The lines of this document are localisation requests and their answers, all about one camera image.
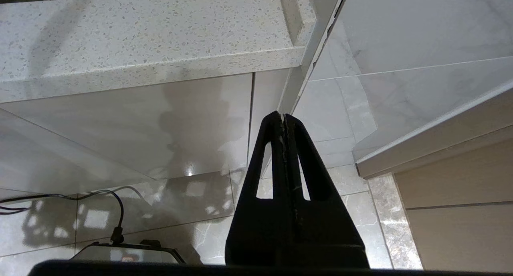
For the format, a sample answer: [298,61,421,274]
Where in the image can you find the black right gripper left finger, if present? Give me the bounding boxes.
[226,111,299,246]

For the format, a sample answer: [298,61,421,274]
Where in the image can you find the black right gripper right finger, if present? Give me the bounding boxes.
[285,115,364,246]

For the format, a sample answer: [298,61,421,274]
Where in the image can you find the grey device with black rim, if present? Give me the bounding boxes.
[71,240,186,264]

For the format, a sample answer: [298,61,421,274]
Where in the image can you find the narrow white cabinet panel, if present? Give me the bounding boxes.
[248,67,291,176]

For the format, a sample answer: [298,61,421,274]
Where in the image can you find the light wood cabinet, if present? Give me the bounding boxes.
[356,79,513,272]

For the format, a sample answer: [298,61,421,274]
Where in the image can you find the thin black power cable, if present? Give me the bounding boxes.
[0,190,125,244]

